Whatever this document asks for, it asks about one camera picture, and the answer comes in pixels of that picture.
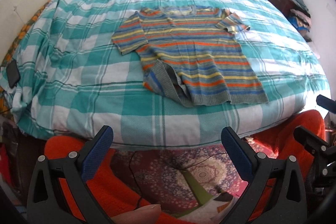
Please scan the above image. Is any striped knit sweater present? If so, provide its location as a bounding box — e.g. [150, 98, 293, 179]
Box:
[112, 5, 268, 107]

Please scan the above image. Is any orange patterned bedsheet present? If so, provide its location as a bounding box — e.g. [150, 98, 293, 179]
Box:
[1, 1, 50, 121]

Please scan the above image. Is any patterned floral rug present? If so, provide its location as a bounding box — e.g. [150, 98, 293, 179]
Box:
[110, 135, 279, 218]

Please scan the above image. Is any dark wooden nightstand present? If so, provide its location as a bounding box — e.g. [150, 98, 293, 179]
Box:
[268, 0, 296, 17]

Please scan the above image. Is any teal white plaid bedspread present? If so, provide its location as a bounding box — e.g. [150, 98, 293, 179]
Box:
[1, 0, 330, 149]

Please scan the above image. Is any black smartphone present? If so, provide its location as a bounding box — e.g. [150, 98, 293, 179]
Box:
[6, 60, 21, 89]

